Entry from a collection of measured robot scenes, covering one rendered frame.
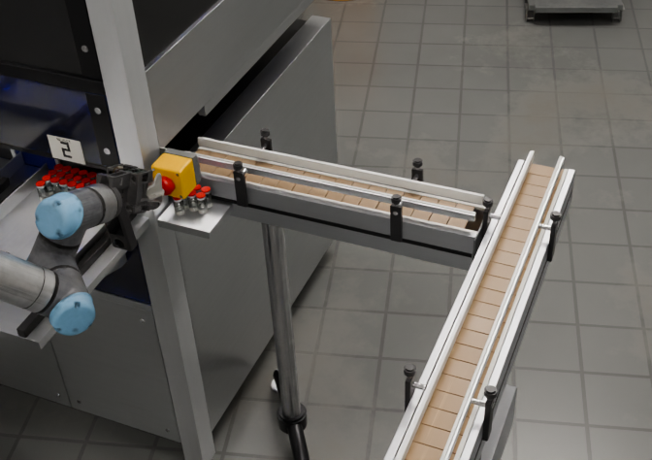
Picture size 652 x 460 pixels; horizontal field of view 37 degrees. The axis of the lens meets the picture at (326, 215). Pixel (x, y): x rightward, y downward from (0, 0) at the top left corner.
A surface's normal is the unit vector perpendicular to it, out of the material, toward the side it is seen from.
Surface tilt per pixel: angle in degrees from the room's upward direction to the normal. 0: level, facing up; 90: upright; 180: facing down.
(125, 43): 90
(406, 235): 90
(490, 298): 0
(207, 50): 90
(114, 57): 90
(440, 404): 0
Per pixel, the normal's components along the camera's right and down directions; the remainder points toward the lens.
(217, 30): 0.92, 0.21
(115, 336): -0.39, 0.59
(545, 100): -0.04, -0.79
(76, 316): 0.43, 0.55
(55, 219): -0.37, 0.20
